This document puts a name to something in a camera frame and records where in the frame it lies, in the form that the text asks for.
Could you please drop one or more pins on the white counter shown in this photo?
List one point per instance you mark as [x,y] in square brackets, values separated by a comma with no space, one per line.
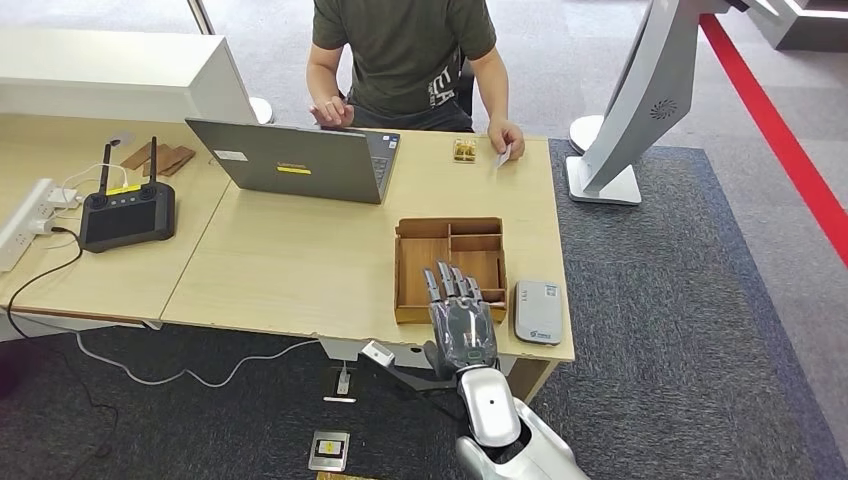
[99,73]

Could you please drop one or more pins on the white card reader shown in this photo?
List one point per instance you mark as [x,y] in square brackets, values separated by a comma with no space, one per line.
[538,311]

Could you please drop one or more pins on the yellow floor plate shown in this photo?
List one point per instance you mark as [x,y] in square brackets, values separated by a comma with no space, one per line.
[338,477]

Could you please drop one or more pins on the white floor plug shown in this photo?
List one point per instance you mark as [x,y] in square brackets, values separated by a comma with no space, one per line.
[342,383]

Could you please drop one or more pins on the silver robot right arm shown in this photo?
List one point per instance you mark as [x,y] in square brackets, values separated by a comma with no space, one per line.
[510,437]

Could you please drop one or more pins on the grey laptop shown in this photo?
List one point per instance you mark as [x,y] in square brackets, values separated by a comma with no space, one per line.
[298,159]

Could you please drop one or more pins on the grey metal pole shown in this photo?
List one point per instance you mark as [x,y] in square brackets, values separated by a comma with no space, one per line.
[201,16]

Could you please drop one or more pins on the wooden compartment box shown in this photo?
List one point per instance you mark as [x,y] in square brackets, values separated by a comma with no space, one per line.
[417,265]

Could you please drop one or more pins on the white ID card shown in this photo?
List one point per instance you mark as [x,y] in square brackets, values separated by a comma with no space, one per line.
[503,158]

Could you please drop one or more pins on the black remote controller with antennas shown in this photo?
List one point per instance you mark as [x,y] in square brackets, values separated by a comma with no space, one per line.
[126,222]

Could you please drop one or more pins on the white charger adapter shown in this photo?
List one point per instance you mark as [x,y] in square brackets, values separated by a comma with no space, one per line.
[64,197]

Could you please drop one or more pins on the person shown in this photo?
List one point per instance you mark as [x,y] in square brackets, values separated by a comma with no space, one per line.
[404,53]

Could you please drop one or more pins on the dark grey carpet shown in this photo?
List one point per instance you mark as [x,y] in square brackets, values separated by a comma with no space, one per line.
[696,298]

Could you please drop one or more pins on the person's left forearm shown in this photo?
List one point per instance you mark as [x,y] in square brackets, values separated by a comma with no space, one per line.
[491,89]

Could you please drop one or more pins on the white under-desk panel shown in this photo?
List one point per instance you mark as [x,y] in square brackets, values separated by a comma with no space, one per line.
[344,351]

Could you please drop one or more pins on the person's right hand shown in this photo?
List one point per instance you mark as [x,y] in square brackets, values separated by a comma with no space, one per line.
[333,111]

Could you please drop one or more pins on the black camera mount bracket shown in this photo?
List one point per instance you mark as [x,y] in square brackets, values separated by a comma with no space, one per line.
[417,379]

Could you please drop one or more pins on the white kiosk stand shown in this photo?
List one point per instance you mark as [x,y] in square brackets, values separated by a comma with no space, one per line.
[652,86]

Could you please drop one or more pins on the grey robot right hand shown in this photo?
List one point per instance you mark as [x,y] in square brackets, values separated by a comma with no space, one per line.
[467,334]

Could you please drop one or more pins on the white round base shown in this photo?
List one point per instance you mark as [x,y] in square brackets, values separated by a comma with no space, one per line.
[583,132]
[263,111]

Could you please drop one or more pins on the white power strip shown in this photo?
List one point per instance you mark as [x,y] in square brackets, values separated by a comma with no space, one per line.
[23,225]

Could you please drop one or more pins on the black chair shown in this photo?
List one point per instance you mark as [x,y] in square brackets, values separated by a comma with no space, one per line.
[467,86]

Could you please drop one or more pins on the silver floor socket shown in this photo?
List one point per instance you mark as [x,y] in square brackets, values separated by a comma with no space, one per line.
[329,452]

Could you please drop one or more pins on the person's right forearm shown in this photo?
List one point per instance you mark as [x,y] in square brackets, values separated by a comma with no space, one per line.
[323,71]

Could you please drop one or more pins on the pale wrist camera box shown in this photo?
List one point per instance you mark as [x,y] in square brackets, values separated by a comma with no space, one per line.
[378,354]

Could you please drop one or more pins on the person's left hand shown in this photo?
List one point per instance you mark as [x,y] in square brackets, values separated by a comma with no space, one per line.
[507,136]

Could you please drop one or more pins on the white display plinth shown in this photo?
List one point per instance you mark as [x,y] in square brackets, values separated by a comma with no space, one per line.
[808,33]

